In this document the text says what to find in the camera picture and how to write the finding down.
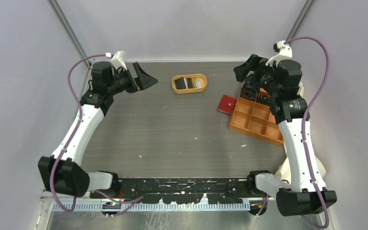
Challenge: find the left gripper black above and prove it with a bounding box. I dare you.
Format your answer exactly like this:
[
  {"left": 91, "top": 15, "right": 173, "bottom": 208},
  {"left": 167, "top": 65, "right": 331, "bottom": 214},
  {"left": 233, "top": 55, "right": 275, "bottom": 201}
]
[{"left": 107, "top": 62, "right": 158, "bottom": 95}]

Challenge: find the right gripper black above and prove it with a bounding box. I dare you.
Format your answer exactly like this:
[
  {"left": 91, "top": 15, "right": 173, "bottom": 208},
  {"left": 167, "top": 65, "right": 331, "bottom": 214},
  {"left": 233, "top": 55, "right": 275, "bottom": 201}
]
[{"left": 233, "top": 54, "right": 280, "bottom": 96}]

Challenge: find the black credit card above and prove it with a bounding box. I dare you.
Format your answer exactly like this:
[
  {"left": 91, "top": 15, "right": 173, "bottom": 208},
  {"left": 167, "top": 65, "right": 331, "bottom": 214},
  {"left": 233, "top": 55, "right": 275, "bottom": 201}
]
[{"left": 174, "top": 78, "right": 187, "bottom": 90}]

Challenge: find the red card holder wallet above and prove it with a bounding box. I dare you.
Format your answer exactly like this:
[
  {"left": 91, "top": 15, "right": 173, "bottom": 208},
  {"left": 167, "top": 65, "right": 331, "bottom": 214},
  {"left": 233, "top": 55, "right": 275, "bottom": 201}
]
[{"left": 217, "top": 95, "right": 237, "bottom": 115}]

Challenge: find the orange oval card tray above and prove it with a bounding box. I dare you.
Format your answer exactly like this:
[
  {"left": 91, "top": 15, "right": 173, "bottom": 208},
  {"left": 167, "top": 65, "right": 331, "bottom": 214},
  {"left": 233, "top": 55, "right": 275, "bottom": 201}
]
[{"left": 172, "top": 73, "right": 207, "bottom": 94}]

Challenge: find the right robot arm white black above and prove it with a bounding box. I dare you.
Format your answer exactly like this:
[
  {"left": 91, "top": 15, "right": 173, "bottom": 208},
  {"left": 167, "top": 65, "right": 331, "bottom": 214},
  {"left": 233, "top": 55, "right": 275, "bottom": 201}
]
[{"left": 233, "top": 54, "right": 337, "bottom": 217}]

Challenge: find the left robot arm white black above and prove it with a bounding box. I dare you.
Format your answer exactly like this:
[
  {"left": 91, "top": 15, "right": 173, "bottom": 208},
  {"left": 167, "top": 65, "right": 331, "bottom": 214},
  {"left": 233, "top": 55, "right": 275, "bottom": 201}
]
[{"left": 38, "top": 61, "right": 158, "bottom": 198}]

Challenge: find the rolled black belt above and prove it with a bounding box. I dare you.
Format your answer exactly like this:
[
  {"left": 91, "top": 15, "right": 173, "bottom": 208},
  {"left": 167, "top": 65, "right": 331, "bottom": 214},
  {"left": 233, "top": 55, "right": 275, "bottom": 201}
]
[{"left": 240, "top": 85, "right": 260, "bottom": 101}]

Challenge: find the orange compartment organizer tray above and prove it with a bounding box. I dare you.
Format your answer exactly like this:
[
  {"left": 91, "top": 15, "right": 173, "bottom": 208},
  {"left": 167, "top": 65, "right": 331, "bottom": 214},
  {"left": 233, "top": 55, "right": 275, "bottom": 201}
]
[{"left": 229, "top": 89, "right": 284, "bottom": 146}]

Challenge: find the cream cloth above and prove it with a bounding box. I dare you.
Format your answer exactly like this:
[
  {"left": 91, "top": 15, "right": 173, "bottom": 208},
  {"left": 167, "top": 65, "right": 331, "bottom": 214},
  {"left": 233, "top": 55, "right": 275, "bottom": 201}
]
[{"left": 273, "top": 83, "right": 327, "bottom": 185}]

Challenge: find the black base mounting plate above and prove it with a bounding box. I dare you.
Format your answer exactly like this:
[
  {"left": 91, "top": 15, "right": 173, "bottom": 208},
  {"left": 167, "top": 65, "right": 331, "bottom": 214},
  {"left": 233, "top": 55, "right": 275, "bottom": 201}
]
[{"left": 101, "top": 177, "right": 265, "bottom": 205}]

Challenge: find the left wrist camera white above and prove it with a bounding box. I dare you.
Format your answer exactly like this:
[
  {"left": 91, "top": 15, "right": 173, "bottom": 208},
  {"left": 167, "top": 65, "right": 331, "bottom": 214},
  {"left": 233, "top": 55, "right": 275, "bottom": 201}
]
[{"left": 105, "top": 49, "right": 127, "bottom": 70}]

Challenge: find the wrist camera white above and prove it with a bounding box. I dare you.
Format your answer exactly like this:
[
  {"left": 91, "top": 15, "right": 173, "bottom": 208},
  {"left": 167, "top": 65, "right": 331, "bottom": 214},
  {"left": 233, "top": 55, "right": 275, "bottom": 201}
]
[
  {"left": 105, "top": 49, "right": 127, "bottom": 70},
  {"left": 265, "top": 40, "right": 292, "bottom": 67}
]

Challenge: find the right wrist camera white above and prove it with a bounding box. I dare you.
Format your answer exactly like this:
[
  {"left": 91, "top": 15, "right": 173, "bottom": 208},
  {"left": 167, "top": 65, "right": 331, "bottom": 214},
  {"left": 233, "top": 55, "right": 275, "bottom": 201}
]
[{"left": 265, "top": 40, "right": 292, "bottom": 67}]

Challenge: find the coiled black strap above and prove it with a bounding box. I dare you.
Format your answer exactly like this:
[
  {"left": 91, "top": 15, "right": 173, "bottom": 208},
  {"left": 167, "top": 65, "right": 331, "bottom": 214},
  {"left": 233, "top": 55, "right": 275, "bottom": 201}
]
[{"left": 257, "top": 93, "right": 272, "bottom": 105}]

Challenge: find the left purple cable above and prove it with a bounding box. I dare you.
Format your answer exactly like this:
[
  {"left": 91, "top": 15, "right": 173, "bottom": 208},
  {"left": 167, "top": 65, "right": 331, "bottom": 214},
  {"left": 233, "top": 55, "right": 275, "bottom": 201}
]
[{"left": 49, "top": 54, "right": 144, "bottom": 217}]

